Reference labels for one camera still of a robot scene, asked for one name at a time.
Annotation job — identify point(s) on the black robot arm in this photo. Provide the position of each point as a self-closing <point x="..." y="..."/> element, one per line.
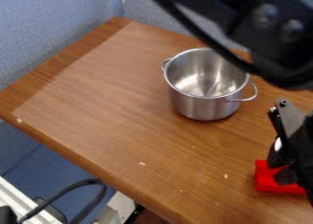
<point x="274" y="28"/>

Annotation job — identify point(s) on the metal pot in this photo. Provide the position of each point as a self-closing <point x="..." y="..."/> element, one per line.
<point x="207" y="87"/>

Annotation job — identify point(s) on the red block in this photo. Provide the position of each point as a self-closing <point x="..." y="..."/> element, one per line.
<point x="264" y="183"/>

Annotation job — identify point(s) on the white table bracket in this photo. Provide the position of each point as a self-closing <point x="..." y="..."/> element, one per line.
<point x="116" y="211"/>

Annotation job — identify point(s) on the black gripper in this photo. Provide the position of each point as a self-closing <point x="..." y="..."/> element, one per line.
<point x="290" y="154"/>

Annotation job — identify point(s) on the white box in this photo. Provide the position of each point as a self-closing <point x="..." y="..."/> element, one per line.
<point x="21" y="204"/>

